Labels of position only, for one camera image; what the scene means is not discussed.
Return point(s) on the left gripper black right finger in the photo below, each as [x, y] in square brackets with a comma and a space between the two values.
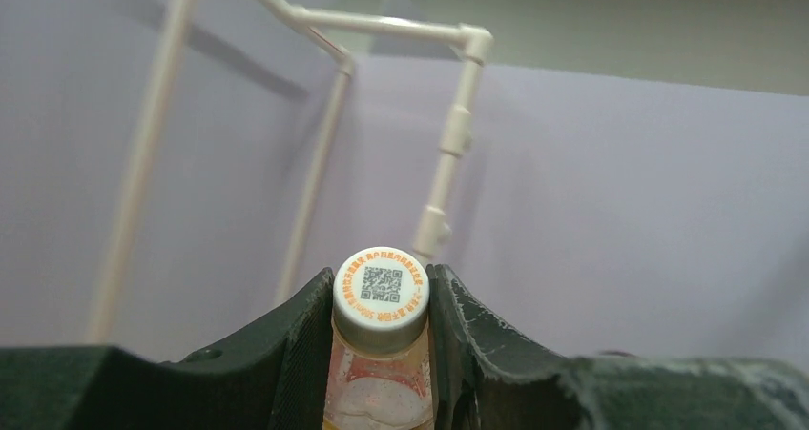
[486, 374]

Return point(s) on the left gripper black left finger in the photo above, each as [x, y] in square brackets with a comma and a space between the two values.
[270, 374]

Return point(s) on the red gold snack wrapper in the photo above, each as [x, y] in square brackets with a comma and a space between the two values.
[379, 371]

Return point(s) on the white PVC diagonal pole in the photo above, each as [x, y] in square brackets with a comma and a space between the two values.
[433, 230]

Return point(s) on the white PVC pipe frame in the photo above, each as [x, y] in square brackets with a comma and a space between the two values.
[242, 121]

